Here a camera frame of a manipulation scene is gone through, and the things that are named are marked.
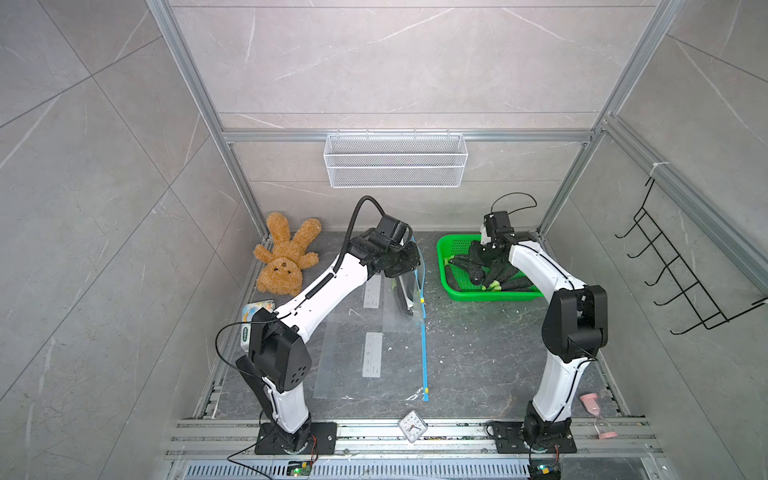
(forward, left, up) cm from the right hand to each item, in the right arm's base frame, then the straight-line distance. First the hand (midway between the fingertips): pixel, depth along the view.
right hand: (475, 256), depth 96 cm
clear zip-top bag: (-8, +31, -12) cm, 34 cm away
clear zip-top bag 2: (-29, +39, -13) cm, 50 cm away
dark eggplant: (-5, +23, -9) cm, 25 cm away
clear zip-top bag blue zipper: (-24, +22, -13) cm, 35 cm away
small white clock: (-47, +23, -11) cm, 54 cm away
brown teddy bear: (-3, +64, -3) cm, 64 cm away
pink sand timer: (-48, -26, -12) cm, 56 cm away
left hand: (-11, +18, +13) cm, 25 cm away
